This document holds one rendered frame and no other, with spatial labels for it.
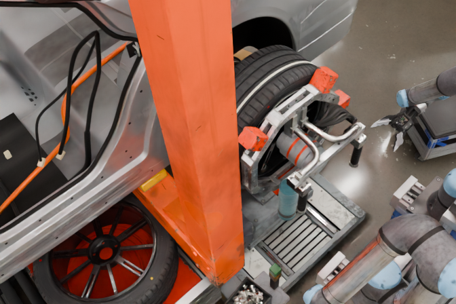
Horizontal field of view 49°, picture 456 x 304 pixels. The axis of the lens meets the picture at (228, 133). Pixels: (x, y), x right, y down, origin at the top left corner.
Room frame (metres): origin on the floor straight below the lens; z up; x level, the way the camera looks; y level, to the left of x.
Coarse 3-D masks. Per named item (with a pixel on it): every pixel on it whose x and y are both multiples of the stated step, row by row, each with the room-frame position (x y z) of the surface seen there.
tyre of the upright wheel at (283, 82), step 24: (264, 48) 1.56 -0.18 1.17; (288, 48) 1.61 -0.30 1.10; (240, 72) 1.43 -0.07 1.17; (264, 72) 1.41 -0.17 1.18; (288, 72) 1.40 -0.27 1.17; (312, 72) 1.43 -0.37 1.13; (240, 96) 1.32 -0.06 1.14; (264, 96) 1.29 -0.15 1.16; (240, 120) 1.23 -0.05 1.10; (240, 144) 1.18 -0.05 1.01
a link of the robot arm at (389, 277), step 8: (392, 264) 0.61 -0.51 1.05; (384, 272) 0.59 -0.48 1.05; (392, 272) 0.59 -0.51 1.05; (400, 272) 0.58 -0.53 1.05; (376, 280) 0.56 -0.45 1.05; (384, 280) 0.56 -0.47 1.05; (392, 280) 0.56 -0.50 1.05; (400, 280) 0.56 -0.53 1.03; (368, 288) 0.56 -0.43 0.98; (376, 288) 0.55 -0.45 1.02; (384, 288) 0.54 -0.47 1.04; (392, 288) 0.54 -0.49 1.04; (400, 288) 0.53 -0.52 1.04; (368, 296) 0.55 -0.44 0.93; (376, 296) 0.53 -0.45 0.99; (384, 296) 0.52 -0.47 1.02
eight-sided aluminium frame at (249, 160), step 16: (304, 96) 1.34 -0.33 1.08; (320, 96) 1.34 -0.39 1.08; (336, 96) 1.41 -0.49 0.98; (272, 112) 1.24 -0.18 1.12; (288, 112) 1.24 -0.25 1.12; (272, 128) 1.19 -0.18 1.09; (320, 144) 1.38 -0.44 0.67; (256, 160) 1.11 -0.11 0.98; (256, 176) 1.12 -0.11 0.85; (272, 176) 1.25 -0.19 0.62; (256, 192) 1.12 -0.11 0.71
